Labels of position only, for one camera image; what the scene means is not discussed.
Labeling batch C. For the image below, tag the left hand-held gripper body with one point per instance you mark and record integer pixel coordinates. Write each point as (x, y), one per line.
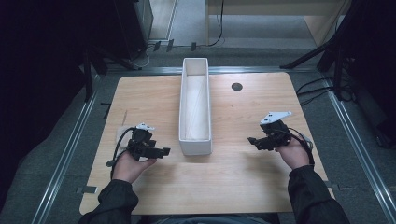
(140, 143)

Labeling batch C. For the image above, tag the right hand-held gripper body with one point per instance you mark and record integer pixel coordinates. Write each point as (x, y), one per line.
(275, 132)

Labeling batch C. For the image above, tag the person's left hand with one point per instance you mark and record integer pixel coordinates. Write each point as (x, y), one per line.
(129, 168)

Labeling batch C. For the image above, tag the person's right hand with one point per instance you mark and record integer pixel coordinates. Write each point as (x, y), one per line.
(294, 154)

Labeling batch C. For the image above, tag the dark round table grommet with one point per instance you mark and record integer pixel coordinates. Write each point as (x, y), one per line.
(237, 86)

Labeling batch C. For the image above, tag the long white box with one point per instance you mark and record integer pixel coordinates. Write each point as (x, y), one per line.
(195, 102)

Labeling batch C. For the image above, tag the grey tape strip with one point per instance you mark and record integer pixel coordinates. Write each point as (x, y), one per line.
(87, 189)

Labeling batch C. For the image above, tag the black tripod stand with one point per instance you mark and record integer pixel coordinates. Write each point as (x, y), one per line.
(330, 49)

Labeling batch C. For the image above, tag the black cabinet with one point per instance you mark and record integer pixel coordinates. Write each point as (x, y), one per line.
(132, 28)

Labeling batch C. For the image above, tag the metal floor rail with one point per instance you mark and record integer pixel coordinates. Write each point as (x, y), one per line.
(358, 146)
(249, 69)
(67, 155)

